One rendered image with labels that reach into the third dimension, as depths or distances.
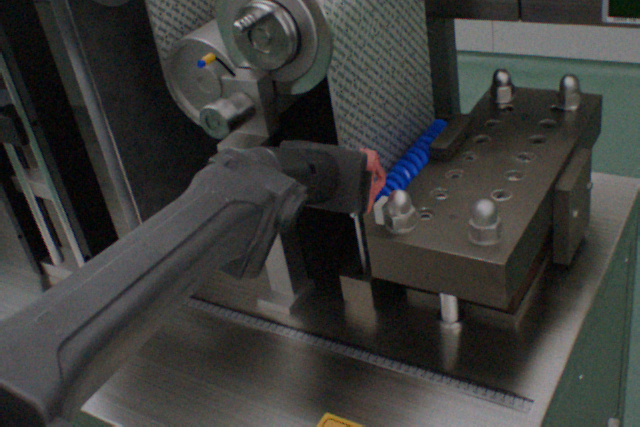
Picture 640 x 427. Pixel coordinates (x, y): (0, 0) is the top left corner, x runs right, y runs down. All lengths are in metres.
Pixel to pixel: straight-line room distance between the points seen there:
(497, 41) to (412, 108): 2.79
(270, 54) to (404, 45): 0.21
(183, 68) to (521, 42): 2.90
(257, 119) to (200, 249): 0.36
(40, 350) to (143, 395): 0.54
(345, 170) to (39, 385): 0.48
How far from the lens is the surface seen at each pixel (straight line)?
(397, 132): 0.95
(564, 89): 1.05
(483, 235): 0.79
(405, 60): 0.95
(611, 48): 3.61
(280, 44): 0.78
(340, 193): 0.77
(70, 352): 0.38
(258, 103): 0.82
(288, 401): 0.85
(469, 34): 3.79
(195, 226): 0.51
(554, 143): 0.98
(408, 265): 0.83
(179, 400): 0.89
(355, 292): 0.93
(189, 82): 0.93
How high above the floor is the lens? 1.51
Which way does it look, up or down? 31 degrees down
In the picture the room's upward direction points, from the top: 10 degrees counter-clockwise
